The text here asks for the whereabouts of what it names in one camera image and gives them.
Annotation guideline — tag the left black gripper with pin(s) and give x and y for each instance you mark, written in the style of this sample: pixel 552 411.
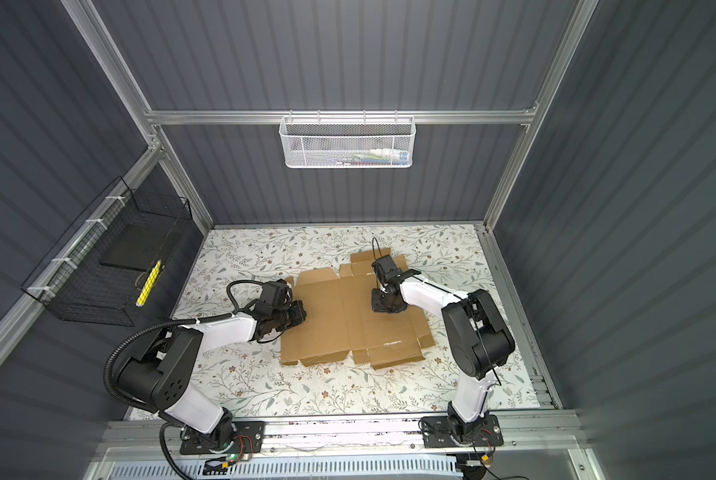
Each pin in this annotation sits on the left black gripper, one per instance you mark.
pixel 299 313

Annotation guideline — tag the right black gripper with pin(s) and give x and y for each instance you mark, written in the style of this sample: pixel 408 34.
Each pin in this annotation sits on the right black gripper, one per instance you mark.
pixel 377 304

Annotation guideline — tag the brown cardboard box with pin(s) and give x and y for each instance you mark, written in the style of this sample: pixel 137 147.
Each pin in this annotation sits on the brown cardboard box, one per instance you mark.
pixel 340 322

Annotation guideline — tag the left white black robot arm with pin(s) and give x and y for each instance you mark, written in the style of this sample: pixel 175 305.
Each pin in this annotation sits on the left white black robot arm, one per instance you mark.
pixel 152 369

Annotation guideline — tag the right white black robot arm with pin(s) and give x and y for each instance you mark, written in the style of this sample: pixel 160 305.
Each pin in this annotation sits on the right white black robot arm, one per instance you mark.
pixel 480 342

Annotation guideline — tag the floral patterned table mat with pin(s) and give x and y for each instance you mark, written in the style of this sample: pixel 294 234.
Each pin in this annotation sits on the floral patterned table mat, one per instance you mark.
pixel 250 380

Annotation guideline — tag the yellow marker pen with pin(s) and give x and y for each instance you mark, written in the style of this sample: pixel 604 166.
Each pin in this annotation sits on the yellow marker pen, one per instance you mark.
pixel 149 284

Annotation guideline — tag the pens in white basket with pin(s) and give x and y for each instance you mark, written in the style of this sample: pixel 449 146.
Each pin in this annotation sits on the pens in white basket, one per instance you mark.
pixel 374 158

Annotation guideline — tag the black foam pad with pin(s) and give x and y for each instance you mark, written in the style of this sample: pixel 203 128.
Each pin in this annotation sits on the black foam pad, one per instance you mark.
pixel 139 247

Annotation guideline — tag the aluminium mounting rail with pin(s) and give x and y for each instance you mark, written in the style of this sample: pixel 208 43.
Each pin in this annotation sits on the aluminium mounting rail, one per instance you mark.
pixel 359 434

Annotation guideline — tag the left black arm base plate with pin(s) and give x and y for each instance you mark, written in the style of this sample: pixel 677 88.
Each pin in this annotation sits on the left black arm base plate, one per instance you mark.
pixel 244 437

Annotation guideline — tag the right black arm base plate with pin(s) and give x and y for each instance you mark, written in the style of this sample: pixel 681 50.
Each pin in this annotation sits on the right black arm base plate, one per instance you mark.
pixel 446 432

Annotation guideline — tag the white wire mesh basket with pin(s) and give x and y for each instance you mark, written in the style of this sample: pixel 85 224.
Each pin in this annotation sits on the white wire mesh basket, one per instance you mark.
pixel 308 144

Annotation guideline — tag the black wire basket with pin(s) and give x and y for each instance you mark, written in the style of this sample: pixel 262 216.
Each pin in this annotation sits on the black wire basket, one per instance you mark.
pixel 107 271

